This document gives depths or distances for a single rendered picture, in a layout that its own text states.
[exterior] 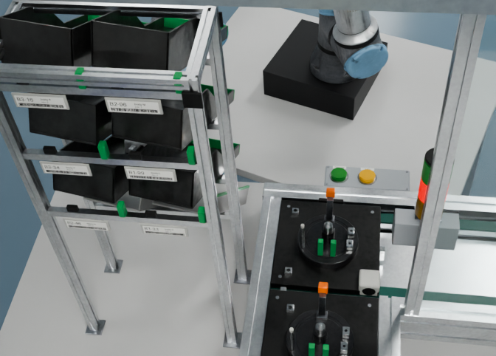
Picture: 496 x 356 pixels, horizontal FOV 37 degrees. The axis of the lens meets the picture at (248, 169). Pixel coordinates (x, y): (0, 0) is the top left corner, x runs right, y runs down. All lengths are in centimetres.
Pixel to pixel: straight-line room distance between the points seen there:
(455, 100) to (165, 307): 92
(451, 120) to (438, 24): 274
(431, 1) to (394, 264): 127
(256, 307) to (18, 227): 170
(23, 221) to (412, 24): 212
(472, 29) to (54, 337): 118
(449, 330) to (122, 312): 75
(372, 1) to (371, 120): 162
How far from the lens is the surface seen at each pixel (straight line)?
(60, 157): 129
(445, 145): 122
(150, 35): 113
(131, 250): 189
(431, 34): 384
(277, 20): 249
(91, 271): 188
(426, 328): 169
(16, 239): 314
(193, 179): 134
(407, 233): 145
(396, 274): 175
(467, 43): 108
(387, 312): 164
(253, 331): 162
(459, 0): 54
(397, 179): 186
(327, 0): 53
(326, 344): 156
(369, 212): 178
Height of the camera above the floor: 237
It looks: 49 degrees down
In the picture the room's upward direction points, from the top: 5 degrees counter-clockwise
